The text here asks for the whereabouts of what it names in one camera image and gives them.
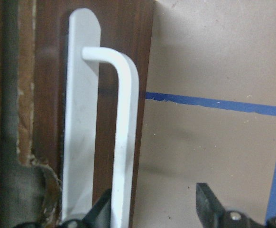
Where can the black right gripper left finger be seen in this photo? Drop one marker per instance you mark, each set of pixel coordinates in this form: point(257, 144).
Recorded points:
point(97, 217)

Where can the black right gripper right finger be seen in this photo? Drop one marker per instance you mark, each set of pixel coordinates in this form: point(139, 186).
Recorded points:
point(212, 214)

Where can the dark wooden drawer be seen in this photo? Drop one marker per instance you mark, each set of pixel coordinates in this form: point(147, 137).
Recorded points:
point(33, 61)

